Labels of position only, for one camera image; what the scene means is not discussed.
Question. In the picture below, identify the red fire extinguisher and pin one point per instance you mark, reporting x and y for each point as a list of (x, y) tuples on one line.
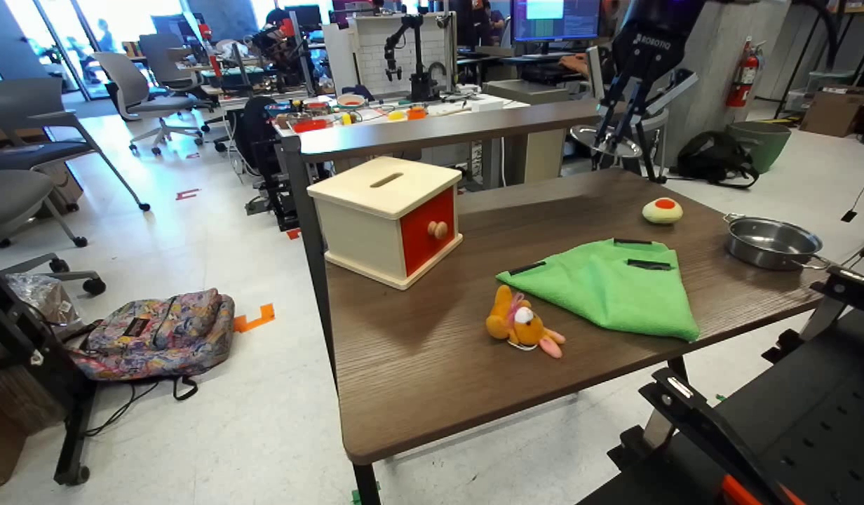
[(743, 79)]

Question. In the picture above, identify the round yellow toy red top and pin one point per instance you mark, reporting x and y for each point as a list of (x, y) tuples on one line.
[(663, 212)]

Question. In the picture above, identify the colourful patterned backpack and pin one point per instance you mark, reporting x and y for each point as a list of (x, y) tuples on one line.
[(154, 334)]

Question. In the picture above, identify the orange plastic piece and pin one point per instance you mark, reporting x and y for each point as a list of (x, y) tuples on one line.
[(252, 322)]

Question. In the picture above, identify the silver pot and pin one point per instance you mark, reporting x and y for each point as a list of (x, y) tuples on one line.
[(773, 246)]

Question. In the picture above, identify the cardboard box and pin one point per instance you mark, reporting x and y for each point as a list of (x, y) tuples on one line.
[(836, 111)]

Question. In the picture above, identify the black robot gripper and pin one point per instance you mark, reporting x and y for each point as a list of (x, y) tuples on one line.
[(658, 38)]

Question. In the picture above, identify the black metal stand frame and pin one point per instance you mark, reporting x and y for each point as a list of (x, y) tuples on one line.
[(39, 369)]

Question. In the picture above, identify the green cloth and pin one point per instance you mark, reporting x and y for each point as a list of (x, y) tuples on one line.
[(618, 285)]

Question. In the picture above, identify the wooden box red drawer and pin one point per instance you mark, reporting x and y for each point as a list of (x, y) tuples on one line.
[(376, 221)]

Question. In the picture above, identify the green bin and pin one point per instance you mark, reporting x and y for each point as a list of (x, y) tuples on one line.
[(766, 143)]

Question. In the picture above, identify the black robot mount frame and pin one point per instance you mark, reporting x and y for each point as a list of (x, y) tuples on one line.
[(798, 421)]

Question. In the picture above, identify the large grey office chair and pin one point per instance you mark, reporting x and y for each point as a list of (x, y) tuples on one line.
[(19, 177)]

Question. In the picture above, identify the grey long table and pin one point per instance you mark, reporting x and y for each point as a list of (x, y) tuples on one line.
[(468, 124)]

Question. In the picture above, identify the computer monitor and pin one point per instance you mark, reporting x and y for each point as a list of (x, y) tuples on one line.
[(554, 17)]

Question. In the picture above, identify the small grey office chair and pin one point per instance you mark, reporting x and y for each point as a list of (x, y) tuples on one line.
[(139, 87)]

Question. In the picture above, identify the orange plush toy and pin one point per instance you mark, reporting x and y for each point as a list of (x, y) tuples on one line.
[(520, 324)]

